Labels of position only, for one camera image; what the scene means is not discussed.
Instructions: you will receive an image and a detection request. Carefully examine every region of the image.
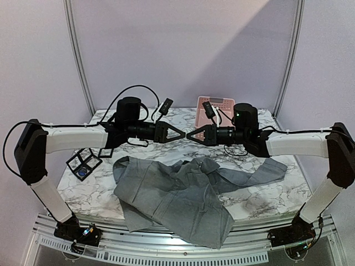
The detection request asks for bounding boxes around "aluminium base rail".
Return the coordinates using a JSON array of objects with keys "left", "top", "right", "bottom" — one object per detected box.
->
[{"left": 24, "top": 214, "right": 346, "bottom": 265}]

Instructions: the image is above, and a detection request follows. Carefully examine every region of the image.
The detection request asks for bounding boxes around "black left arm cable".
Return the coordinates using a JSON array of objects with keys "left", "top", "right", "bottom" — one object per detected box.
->
[{"left": 3, "top": 84, "right": 161, "bottom": 178}]

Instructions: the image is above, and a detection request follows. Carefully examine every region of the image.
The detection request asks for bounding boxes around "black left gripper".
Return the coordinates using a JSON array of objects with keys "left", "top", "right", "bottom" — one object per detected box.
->
[{"left": 126, "top": 121, "right": 186, "bottom": 144}]

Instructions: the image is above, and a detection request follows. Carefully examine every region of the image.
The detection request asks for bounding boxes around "right aluminium corner post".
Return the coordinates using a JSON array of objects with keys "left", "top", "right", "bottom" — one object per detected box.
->
[{"left": 272, "top": 0, "right": 305, "bottom": 119}]

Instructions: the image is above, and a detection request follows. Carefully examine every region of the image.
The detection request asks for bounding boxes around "left aluminium corner post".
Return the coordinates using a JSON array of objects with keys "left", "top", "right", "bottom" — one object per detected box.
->
[{"left": 63, "top": 0, "right": 96, "bottom": 116}]

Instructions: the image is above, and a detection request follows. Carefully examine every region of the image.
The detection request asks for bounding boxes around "black frame display box pair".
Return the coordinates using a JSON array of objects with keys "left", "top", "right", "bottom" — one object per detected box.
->
[{"left": 66, "top": 148, "right": 103, "bottom": 182}]

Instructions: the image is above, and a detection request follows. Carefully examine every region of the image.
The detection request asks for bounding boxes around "round blue badge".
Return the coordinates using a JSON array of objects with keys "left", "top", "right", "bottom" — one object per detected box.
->
[{"left": 78, "top": 168, "right": 87, "bottom": 177}]

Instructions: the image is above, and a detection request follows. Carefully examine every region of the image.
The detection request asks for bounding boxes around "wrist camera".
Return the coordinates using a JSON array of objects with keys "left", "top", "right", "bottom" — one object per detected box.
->
[
  {"left": 202, "top": 101, "right": 222, "bottom": 127},
  {"left": 151, "top": 98, "right": 173, "bottom": 123}
]

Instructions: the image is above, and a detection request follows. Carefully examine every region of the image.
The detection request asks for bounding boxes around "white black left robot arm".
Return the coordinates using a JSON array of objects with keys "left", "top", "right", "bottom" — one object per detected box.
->
[{"left": 14, "top": 96, "right": 185, "bottom": 249}]

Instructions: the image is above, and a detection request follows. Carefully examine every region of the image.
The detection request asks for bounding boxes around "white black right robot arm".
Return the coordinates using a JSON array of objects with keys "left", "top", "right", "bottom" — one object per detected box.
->
[{"left": 186, "top": 103, "right": 354, "bottom": 253}]

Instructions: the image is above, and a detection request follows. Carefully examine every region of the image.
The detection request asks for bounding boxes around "aluminium corner post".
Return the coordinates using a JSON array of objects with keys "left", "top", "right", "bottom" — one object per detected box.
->
[
  {"left": 63, "top": 0, "right": 96, "bottom": 116},
  {"left": 272, "top": 0, "right": 305, "bottom": 119}
]

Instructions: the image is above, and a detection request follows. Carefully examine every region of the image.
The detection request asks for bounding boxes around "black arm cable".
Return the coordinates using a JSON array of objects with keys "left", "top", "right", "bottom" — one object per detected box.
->
[
  {"left": 3, "top": 84, "right": 161, "bottom": 178},
  {"left": 219, "top": 109, "right": 342, "bottom": 157}
]

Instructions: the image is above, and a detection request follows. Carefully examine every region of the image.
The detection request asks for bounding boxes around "pink perforated plastic basket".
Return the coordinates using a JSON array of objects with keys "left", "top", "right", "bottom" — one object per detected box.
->
[{"left": 195, "top": 96, "right": 235, "bottom": 129}]

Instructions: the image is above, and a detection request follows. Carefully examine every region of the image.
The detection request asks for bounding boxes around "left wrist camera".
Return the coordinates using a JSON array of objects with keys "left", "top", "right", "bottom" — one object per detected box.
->
[{"left": 151, "top": 98, "right": 173, "bottom": 123}]

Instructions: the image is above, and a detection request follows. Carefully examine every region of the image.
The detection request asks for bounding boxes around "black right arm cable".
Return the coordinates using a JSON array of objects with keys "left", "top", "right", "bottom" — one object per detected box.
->
[{"left": 219, "top": 109, "right": 342, "bottom": 157}]

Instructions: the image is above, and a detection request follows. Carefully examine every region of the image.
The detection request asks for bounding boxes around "round green orange badge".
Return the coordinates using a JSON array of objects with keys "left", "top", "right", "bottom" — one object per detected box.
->
[{"left": 183, "top": 127, "right": 192, "bottom": 137}]

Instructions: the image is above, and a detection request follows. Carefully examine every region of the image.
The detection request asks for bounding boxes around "grey button-up shirt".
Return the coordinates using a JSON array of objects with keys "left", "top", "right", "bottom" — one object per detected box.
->
[{"left": 113, "top": 156, "right": 287, "bottom": 249}]

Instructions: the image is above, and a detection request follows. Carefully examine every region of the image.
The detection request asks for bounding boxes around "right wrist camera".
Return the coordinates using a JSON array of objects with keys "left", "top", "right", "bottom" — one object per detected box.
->
[{"left": 202, "top": 101, "right": 222, "bottom": 127}]

